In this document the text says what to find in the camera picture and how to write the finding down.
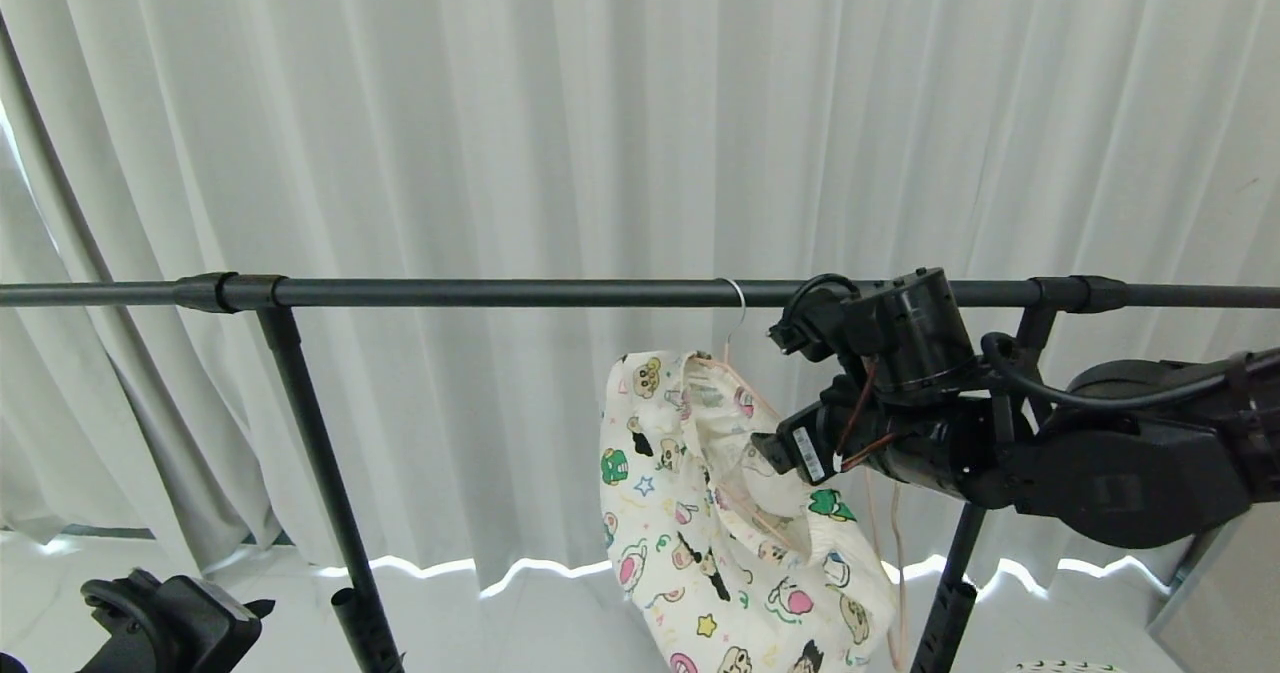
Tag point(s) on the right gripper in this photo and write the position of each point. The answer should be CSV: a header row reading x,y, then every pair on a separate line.
x,y
900,453

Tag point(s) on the pink clothes hanger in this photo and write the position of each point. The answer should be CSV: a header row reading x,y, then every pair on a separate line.
x,y
900,603
743,303

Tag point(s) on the cream printed garment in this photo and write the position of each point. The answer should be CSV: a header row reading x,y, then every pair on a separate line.
x,y
700,573

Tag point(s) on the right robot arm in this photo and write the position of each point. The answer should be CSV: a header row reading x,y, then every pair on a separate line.
x,y
1130,473

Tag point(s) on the white laundry basket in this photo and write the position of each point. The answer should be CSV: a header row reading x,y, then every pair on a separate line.
x,y
1070,668

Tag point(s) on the black clothes rack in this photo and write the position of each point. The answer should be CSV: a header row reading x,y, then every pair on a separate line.
x,y
500,293

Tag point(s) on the white curtain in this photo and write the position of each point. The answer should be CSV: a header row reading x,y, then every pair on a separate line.
x,y
600,103

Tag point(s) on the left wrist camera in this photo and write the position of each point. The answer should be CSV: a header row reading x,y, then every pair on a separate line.
x,y
190,623

